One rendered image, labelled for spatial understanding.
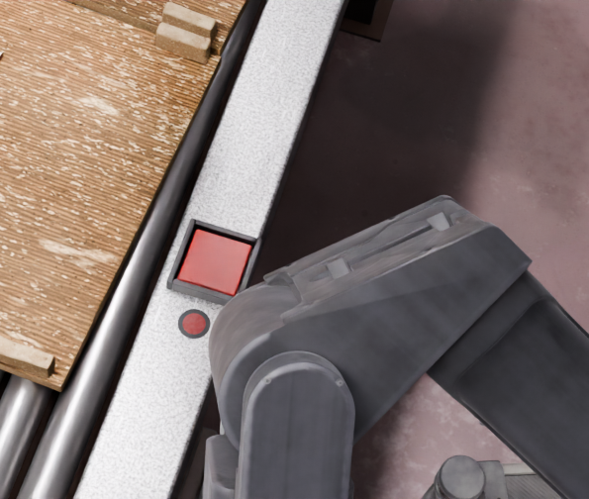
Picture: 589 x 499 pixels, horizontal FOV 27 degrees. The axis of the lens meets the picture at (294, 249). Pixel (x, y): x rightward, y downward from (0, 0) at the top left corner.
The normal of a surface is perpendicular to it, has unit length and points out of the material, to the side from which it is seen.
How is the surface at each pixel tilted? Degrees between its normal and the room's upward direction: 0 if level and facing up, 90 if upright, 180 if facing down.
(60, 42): 0
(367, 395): 38
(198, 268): 0
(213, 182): 0
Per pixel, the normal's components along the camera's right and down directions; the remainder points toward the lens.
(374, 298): 0.12, 0.19
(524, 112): 0.10, -0.46
